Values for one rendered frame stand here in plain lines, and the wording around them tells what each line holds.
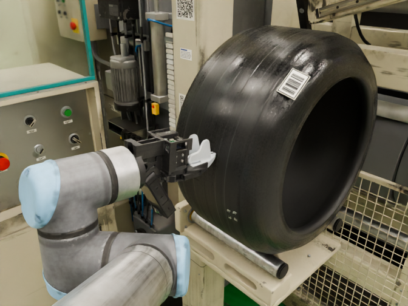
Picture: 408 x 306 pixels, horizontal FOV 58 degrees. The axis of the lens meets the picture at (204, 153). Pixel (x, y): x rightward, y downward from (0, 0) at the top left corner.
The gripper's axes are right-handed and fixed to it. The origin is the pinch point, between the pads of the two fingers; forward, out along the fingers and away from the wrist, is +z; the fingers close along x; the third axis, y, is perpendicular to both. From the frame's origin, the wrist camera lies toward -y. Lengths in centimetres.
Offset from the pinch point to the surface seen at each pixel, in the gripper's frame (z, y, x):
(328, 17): 58, 30, 11
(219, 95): 5.0, 12.2, 3.7
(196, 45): 18.9, 19.5, 27.3
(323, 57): 20.1, 21.8, -10.3
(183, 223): 15.0, -33.6, 22.7
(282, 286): 20.1, -36.9, -11.9
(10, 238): -25, -44, 60
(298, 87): 10.9, 16.6, -11.3
